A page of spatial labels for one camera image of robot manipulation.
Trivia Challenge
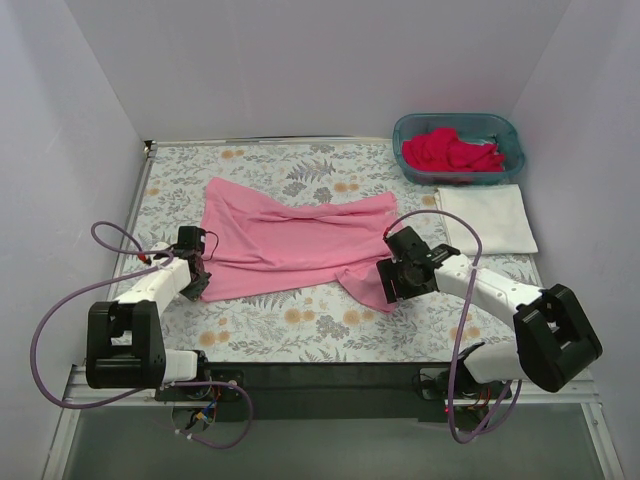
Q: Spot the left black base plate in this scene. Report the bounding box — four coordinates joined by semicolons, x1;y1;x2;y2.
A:
154;369;244;403

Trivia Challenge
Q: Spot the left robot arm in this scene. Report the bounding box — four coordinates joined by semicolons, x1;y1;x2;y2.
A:
86;226;211;389

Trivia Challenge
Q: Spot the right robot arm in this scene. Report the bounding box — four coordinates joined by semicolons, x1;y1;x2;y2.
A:
377;227;603;393

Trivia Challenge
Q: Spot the aluminium frame rail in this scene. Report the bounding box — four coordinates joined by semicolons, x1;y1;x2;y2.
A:
45;363;624;479

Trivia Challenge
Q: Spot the pink t shirt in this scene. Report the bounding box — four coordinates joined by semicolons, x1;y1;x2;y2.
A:
201;178;397;313

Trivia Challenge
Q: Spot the teal plastic basket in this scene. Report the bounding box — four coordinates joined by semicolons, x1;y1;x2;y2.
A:
392;113;525;186

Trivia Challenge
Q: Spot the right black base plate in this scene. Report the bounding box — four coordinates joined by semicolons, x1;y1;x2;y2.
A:
411;367;506;401

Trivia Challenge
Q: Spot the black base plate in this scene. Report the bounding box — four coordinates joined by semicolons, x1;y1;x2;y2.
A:
154;369;244;403
411;367;506;401

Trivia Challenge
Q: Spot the red t shirt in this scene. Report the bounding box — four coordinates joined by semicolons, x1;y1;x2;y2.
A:
401;128;506;173

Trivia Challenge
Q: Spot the folded white t shirt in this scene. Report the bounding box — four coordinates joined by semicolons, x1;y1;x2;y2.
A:
435;184;538;255

